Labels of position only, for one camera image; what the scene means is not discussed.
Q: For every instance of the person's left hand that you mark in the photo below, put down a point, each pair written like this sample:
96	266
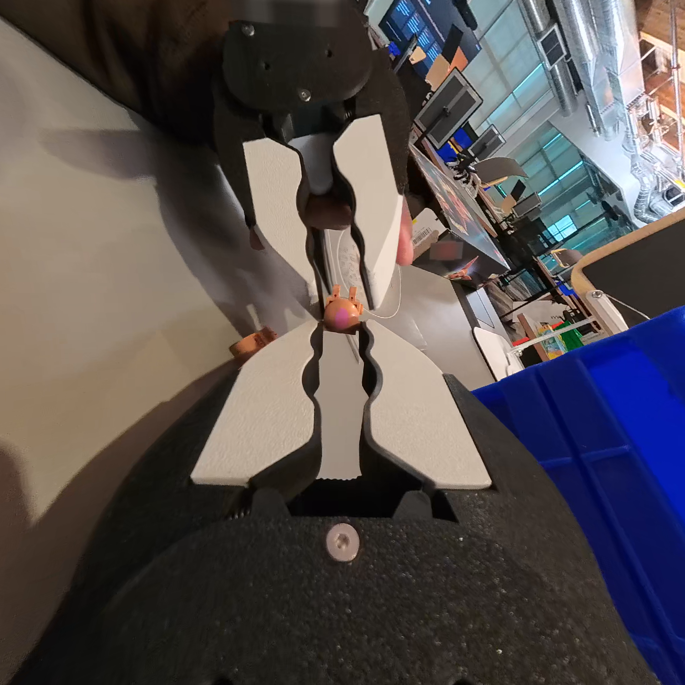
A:
404	241

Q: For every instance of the black computer monitor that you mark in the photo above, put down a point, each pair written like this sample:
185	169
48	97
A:
417	21

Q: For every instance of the small orange brick assembly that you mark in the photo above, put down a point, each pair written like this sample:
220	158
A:
345	310

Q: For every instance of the colourful printed toy box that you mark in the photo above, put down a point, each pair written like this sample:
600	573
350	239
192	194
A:
460	214

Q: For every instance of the black board with wooden edge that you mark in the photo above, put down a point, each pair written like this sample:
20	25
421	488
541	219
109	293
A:
637	268

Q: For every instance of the person's left forearm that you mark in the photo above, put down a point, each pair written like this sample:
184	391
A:
118	54

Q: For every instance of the grey desk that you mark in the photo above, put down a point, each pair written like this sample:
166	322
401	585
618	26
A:
96	278

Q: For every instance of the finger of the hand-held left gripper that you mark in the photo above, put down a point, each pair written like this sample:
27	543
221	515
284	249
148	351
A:
369	193
278	203

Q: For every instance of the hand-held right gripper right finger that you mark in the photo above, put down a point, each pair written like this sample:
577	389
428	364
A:
423	417

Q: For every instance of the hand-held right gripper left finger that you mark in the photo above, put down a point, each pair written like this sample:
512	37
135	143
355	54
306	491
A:
257	423

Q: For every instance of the white curved board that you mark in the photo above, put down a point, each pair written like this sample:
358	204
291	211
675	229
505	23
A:
498	351

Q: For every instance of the small brown brick piece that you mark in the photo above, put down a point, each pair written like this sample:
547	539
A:
255	345

